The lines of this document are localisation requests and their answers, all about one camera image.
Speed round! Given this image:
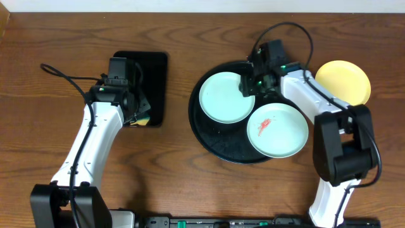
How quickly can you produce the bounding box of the green and yellow sponge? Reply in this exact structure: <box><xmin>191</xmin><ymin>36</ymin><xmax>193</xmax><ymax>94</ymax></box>
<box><xmin>130</xmin><ymin>112</ymin><xmax>150</xmax><ymax>126</ymax></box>

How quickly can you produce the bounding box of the black rectangular water tray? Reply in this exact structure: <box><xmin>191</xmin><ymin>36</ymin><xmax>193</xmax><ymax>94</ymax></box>
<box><xmin>113</xmin><ymin>51</ymin><xmax>168</xmax><ymax>127</ymax></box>

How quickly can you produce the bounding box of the round black serving tray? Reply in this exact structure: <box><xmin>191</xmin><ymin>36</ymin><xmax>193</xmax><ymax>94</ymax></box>
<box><xmin>189</xmin><ymin>61</ymin><xmax>296</xmax><ymax>163</ymax></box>

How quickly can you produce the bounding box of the yellow plate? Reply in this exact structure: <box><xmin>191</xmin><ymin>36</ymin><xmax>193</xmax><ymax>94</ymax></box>
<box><xmin>315</xmin><ymin>60</ymin><xmax>371</xmax><ymax>106</ymax></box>

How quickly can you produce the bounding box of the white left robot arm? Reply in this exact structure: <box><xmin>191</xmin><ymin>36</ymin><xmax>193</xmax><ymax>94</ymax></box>
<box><xmin>30</xmin><ymin>57</ymin><xmax>151</xmax><ymax>227</ymax></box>

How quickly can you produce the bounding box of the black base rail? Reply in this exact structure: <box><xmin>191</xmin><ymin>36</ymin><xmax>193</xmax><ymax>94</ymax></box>
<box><xmin>110</xmin><ymin>208</ymin><xmax>382</xmax><ymax>228</ymax></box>

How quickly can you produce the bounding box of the mint green plate with stain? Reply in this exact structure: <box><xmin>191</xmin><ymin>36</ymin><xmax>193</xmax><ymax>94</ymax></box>
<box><xmin>199</xmin><ymin>72</ymin><xmax>255</xmax><ymax>124</ymax></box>

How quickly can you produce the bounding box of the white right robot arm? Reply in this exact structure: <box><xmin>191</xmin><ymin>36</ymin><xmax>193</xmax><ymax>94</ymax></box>
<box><xmin>239</xmin><ymin>52</ymin><xmax>382</xmax><ymax>227</ymax></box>

